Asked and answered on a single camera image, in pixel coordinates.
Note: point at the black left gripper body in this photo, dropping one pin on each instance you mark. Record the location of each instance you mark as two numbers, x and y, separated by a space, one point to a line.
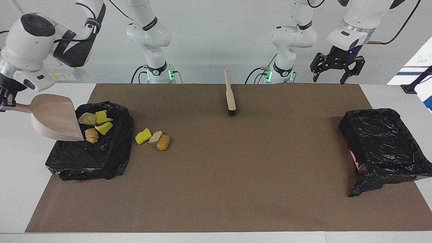
342 59

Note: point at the large yellow sponge piece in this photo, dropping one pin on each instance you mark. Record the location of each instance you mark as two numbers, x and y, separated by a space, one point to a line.
103 116

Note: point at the beige plastic dustpan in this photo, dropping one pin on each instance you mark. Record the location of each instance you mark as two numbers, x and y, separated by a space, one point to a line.
54 114

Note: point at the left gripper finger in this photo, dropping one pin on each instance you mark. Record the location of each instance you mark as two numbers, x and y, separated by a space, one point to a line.
318 64
357 67

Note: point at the brown bread roll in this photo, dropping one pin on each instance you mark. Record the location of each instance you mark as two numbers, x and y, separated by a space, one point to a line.
163 142

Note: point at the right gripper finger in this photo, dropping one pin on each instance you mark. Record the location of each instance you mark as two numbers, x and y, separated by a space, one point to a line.
6 103

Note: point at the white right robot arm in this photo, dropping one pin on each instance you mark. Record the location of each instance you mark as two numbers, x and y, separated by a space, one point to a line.
33 50

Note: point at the black stand base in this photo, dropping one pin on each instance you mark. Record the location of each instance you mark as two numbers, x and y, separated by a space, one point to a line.
413 87

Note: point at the black trash bag over bin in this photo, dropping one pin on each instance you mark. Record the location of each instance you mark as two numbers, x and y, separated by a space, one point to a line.
384 145
74 158

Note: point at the white wall socket box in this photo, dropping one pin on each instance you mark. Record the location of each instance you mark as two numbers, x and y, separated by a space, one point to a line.
60 72

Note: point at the striped orange croissant piece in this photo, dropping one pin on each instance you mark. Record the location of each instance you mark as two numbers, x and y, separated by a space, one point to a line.
91 135

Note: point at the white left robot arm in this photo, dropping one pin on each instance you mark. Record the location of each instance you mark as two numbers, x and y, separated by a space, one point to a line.
354 17

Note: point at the beige hand brush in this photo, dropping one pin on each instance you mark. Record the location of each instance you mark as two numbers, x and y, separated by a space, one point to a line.
230 98

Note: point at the pale rounded bread chunk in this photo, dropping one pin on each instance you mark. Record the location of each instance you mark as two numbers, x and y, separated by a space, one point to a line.
155 137

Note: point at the pale angular bread chunk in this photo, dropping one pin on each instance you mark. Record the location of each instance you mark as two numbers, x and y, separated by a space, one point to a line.
87 118

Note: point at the brown table mat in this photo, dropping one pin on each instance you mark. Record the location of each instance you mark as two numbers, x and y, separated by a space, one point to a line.
216 209

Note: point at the pink plastic bin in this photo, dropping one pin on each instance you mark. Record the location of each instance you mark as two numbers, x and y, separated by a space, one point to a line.
354 158

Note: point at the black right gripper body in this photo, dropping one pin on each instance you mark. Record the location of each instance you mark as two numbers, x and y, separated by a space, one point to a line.
10 87

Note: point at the small yellow sponge piece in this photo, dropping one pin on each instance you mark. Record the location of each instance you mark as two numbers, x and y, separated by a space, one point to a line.
104 128

